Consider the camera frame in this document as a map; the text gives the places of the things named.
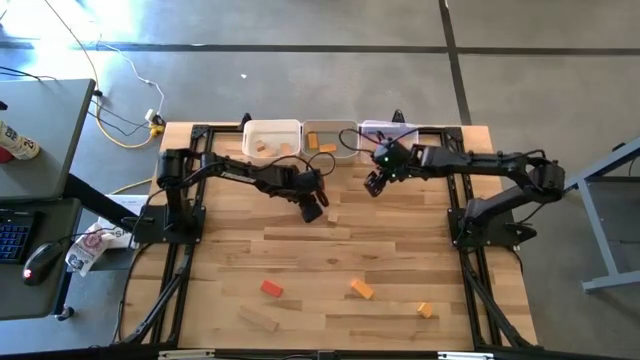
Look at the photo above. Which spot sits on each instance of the white strip bracket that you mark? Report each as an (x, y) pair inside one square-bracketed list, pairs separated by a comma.
[(185, 355), (467, 356)]

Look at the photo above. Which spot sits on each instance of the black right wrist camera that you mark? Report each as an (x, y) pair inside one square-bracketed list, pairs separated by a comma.
[(387, 155)]

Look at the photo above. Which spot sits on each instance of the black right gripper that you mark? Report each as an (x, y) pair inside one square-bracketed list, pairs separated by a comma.
[(410, 157)]

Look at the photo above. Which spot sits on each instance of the grey plastic bin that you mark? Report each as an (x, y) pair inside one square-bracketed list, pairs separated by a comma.
[(345, 127)]

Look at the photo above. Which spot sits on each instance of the red rectangular wooden block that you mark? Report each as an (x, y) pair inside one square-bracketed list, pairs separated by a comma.
[(271, 288)]

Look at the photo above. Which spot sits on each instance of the white printed snack bag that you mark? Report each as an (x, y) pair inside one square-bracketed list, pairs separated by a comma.
[(87, 247)]

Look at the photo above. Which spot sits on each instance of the white plastic bin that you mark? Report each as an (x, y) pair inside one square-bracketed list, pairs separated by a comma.
[(272, 132)]

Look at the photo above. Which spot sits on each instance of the orange rectangular wooden block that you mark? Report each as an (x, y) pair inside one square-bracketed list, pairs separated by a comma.
[(361, 288)]

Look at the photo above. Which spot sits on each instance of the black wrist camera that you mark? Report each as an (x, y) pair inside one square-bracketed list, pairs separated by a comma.
[(387, 155), (312, 180)]

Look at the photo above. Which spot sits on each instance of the black desk caster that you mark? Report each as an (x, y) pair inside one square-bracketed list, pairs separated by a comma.
[(66, 314)]

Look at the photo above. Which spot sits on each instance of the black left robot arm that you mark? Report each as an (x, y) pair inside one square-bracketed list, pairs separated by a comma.
[(235, 172)]

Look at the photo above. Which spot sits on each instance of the white printed drink bottle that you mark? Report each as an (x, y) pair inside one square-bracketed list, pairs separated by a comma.
[(17, 143)]

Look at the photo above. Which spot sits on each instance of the black computer mouse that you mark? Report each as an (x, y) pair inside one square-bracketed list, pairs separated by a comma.
[(42, 262)]

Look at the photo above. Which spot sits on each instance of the small natural wooden cube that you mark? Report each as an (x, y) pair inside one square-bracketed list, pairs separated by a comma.
[(333, 217)]

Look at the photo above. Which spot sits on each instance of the dark grey desk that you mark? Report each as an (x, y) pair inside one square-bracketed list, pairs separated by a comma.
[(30, 300)]

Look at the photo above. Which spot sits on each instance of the red round lid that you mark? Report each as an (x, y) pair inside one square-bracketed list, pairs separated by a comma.
[(4, 156)]

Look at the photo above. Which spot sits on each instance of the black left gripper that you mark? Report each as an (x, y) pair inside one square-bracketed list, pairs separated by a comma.
[(302, 196)]

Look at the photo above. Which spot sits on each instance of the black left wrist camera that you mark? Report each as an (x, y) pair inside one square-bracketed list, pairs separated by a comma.
[(312, 180)]

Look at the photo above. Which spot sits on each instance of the grey metal table frame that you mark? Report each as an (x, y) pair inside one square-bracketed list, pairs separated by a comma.
[(598, 225)]

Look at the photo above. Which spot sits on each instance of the black aluminium extrusion frame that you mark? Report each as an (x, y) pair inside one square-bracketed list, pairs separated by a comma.
[(200, 132)]

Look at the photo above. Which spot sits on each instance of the clear plastic bin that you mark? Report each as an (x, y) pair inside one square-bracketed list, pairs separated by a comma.
[(370, 127)]

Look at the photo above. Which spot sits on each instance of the white printed paper box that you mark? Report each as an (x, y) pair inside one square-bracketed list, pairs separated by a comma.
[(120, 235)]

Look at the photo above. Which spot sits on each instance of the black diagonal beam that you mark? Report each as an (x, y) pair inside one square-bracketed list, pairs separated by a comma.
[(82, 192)]

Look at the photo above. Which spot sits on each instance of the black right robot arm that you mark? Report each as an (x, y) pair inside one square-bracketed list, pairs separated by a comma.
[(475, 162)]

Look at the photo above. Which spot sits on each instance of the backlit black keyboard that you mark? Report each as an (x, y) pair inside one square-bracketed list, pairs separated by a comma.
[(15, 240)]

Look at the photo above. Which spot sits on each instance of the long natural wooden block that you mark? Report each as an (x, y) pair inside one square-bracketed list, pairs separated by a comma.
[(258, 318)]

